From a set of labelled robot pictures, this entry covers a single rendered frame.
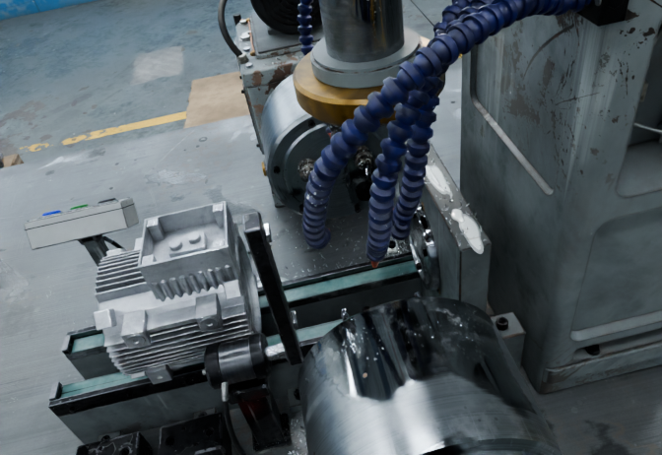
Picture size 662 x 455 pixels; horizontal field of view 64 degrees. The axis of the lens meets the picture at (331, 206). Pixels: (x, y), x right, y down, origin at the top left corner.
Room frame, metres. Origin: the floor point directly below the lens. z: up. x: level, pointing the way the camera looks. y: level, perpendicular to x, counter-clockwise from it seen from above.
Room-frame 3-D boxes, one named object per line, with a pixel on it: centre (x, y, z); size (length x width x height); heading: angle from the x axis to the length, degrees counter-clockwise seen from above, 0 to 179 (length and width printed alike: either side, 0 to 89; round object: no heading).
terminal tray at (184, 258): (0.56, 0.21, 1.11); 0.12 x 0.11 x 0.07; 93
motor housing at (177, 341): (0.56, 0.25, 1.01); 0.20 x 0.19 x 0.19; 93
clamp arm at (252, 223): (0.43, 0.09, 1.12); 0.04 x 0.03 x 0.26; 93
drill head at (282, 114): (0.93, -0.01, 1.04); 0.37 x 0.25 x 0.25; 3
